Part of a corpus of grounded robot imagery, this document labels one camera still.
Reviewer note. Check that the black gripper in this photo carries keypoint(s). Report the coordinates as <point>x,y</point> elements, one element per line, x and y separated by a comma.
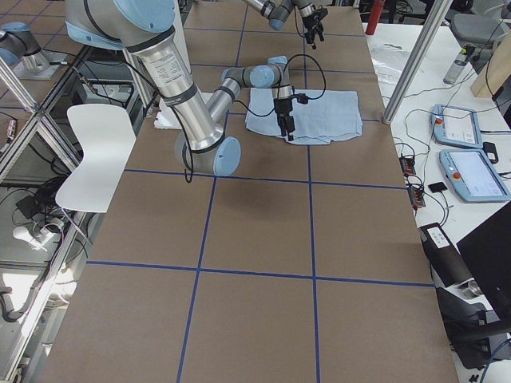
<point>283,108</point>
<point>308,19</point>

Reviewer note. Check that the spare robot arm behind frame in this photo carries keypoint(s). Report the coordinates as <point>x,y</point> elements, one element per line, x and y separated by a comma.
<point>21,51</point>

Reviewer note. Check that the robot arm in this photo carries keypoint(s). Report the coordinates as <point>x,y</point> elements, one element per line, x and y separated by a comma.
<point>146,30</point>
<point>277,14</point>

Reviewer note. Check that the red bottle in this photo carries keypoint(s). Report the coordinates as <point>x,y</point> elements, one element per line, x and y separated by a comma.
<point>375,14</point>

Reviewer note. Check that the clear water bottle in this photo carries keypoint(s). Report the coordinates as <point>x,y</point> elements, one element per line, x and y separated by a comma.
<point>459,63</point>

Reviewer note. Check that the grey office chair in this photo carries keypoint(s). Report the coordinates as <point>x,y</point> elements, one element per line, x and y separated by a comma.
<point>485,27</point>

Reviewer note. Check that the upper blue teach pendant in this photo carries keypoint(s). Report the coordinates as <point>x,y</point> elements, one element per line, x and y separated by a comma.
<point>456,126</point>

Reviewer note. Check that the blue teach pendant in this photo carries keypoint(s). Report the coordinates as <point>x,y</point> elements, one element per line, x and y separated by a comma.
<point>472,176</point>
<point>456,126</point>

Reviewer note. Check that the white plastic chair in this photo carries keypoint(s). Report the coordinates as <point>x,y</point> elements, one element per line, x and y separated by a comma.
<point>106,136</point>

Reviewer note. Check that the wooden board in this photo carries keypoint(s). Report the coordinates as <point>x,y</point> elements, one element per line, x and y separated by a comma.
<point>495,72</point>

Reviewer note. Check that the lower blue teach pendant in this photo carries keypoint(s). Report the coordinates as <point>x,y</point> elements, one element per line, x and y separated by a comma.
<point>472,176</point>

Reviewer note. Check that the black power adapter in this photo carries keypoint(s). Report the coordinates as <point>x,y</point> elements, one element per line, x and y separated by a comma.
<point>490,150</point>

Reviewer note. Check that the black monitor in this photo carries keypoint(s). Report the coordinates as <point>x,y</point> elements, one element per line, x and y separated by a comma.
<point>486,253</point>

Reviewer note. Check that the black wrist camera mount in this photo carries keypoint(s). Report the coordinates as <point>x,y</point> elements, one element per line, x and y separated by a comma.
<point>301,98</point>

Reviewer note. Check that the aluminium frame post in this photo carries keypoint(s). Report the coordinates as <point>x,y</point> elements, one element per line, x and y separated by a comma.
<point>421,46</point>

